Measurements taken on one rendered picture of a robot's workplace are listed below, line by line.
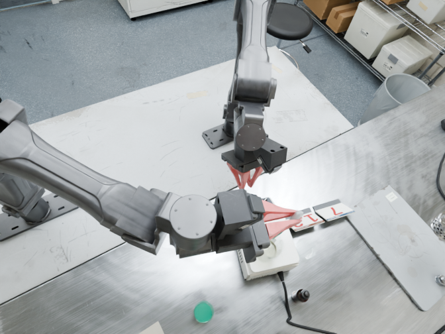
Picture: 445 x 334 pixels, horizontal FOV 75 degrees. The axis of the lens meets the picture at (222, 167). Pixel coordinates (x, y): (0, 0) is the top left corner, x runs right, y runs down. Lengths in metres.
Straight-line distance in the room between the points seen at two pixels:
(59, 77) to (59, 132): 1.61
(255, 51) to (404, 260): 0.67
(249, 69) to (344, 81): 2.24
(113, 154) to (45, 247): 0.30
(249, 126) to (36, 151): 0.33
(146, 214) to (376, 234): 0.68
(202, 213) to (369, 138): 0.85
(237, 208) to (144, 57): 2.34
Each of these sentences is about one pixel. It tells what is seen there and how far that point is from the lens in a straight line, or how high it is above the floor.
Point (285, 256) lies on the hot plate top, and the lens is 0.72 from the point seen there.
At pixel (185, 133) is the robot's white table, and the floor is 0.90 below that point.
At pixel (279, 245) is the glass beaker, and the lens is 0.66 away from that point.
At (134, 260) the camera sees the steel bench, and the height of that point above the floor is 0.90.
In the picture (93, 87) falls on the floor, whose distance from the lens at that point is 2.45.
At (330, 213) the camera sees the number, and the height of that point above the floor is 0.93.
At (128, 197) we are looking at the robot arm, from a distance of 0.43.
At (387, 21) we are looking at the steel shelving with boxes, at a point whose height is 0.45.
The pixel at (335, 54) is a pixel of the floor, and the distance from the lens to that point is 3.05.
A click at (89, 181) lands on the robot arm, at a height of 1.29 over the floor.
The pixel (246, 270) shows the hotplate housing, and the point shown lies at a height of 0.97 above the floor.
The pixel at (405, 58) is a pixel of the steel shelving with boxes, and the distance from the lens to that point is 2.74.
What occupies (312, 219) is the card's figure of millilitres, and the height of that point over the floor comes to 0.93.
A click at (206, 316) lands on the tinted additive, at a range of 0.73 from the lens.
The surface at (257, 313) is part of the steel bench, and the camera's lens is 0.77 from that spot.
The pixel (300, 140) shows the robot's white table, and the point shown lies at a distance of 1.00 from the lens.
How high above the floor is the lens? 1.65
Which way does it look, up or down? 59 degrees down
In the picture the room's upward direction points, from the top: 11 degrees clockwise
